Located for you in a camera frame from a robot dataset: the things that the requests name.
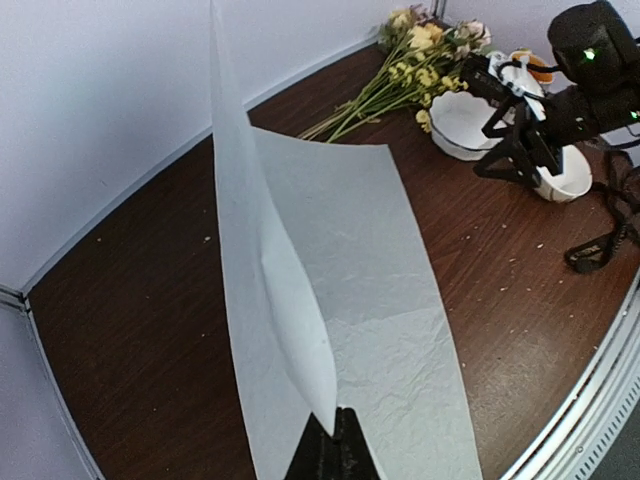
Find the patterned mug yellow inside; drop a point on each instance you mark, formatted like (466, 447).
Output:
(522, 73)

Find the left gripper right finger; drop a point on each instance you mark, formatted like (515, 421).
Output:
(355, 459)

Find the round white bowl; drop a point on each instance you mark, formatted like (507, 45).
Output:
(574, 181)

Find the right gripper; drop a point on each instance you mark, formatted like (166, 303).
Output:
(534, 132)

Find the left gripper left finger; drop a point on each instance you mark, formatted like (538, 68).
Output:
(317, 456)

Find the left aluminium frame post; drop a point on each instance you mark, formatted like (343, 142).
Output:
(12, 299)

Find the white wrapping paper sheet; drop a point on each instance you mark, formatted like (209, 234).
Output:
(331, 300)

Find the scalloped white dish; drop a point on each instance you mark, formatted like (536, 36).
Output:
(457, 120)

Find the front aluminium rail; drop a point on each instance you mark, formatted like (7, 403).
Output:
(579, 435)

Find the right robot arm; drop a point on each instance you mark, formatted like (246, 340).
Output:
(593, 89)

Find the yellow fake flower bunch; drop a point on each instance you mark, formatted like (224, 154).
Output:
(424, 60)

